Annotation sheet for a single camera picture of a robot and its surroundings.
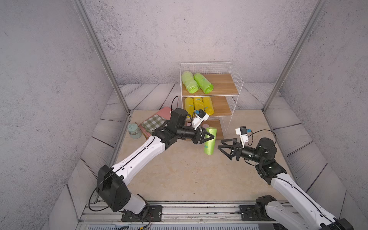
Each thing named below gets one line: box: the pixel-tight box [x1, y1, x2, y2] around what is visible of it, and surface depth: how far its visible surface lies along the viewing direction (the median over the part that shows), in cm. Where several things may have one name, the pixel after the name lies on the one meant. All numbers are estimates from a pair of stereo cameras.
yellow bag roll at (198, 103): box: [193, 96, 205, 111], surface depth 88 cm
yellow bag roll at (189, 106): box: [184, 97, 195, 118], surface depth 88 cm
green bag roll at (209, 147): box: [203, 126, 218, 156], surface depth 69 cm
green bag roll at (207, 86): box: [193, 72, 214, 94], surface depth 74 cm
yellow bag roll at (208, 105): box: [202, 96, 215, 116], surface depth 87 cm
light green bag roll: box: [181, 70, 200, 94], surface depth 74 cm
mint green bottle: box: [127, 123, 142, 139], surface depth 100 cm
